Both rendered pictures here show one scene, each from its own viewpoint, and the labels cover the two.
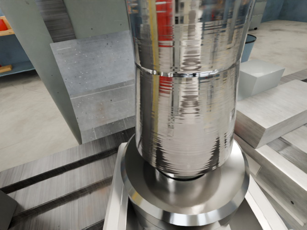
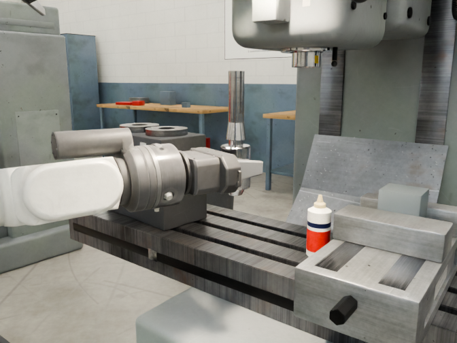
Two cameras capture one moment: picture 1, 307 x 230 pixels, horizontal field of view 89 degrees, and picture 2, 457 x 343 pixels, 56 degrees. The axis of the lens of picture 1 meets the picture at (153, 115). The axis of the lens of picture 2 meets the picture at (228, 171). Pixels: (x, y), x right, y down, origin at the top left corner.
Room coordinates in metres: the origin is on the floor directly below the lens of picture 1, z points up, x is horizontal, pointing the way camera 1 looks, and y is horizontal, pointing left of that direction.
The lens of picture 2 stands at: (-0.33, -0.55, 1.26)
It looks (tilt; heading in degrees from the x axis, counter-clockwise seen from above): 12 degrees down; 57
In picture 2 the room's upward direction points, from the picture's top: straight up
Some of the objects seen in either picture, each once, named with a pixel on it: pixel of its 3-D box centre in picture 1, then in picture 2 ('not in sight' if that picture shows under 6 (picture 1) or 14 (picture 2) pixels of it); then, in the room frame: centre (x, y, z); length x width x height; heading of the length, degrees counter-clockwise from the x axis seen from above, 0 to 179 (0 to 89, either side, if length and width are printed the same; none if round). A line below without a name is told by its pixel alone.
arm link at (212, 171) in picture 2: not in sight; (183, 174); (-0.05, -0.01, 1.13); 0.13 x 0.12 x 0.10; 90
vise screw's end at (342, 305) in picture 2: not in sight; (343, 309); (0.02, -0.25, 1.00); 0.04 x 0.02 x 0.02; 20
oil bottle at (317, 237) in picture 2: not in sight; (318, 224); (0.19, -0.05, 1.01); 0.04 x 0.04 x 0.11
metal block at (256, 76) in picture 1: (251, 83); (402, 207); (0.23, -0.17, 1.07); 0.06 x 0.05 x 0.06; 110
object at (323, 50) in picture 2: not in sight; (306, 50); (0.18, -0.01, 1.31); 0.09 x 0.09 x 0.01
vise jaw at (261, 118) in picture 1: (278, 109); (390, 231); (0.18, -0.19, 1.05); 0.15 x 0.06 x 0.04; 110
